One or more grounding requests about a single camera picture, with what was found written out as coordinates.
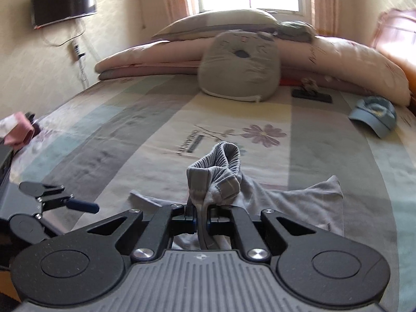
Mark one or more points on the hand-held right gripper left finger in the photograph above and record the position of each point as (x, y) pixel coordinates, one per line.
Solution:
(190, 222)

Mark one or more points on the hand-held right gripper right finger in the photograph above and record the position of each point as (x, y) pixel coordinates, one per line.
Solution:
(214, 222)

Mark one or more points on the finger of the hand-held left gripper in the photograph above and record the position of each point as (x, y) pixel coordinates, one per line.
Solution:
(81, 205)
(39, 230)

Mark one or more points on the grey striped pants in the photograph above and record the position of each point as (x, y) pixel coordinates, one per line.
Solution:
(243, 195)

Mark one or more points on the folded grey clothes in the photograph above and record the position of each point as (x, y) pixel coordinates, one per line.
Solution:
(295, 31)

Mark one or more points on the pink white folded cloth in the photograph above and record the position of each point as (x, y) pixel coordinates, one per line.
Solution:
(14, 130)

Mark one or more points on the small black item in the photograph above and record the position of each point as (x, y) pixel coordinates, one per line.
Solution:
(30, 116)

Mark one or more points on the patchwork bed sheet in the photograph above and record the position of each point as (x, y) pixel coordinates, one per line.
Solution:
(130, 130)

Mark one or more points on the white power strip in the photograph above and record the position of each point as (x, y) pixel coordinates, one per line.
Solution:
(76, 52)

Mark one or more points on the grey cat face pillow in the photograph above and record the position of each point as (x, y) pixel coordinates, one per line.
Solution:
(240, 68)

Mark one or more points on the red cloth strip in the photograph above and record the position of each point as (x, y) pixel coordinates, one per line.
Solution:
(289, 81)

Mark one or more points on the black phone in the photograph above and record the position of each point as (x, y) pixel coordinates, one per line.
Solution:
(317, 96)

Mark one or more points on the flower hair clip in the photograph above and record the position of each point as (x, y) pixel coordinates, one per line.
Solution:
(309, 84)

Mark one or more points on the blue cap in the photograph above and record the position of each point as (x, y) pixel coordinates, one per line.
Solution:
(373, 115)

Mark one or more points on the grey floral pillow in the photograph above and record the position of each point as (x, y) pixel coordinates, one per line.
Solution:
(214, 22)

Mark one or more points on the pink folded quilt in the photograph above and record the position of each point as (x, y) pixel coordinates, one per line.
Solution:
(341, 61)

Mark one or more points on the wooden bed headboard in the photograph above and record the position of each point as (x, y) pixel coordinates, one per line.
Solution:
(396, 39)

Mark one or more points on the black wall television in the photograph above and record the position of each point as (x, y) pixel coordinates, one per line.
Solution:
(63, 3)

